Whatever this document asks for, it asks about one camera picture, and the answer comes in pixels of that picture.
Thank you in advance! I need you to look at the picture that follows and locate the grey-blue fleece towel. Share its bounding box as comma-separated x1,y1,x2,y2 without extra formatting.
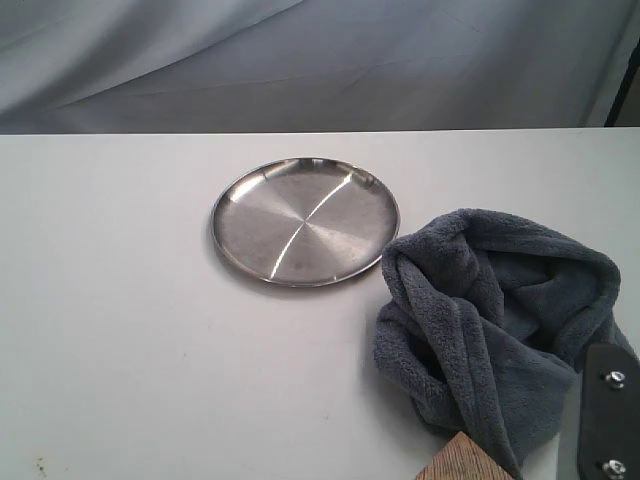
373,209,639,479

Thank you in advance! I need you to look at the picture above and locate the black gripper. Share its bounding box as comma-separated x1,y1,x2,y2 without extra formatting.
577,344,639,479

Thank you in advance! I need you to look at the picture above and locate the white backdrop cloth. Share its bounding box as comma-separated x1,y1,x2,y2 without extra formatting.
1,1,639,134

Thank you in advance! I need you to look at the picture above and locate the black stand pole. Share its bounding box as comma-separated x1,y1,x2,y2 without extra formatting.
604,42,639,128

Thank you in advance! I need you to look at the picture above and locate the round stainless steel plate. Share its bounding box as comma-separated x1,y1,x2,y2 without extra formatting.
209,157,400,288

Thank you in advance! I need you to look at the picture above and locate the light wooden block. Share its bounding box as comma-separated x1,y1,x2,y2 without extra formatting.
415,432,512,480

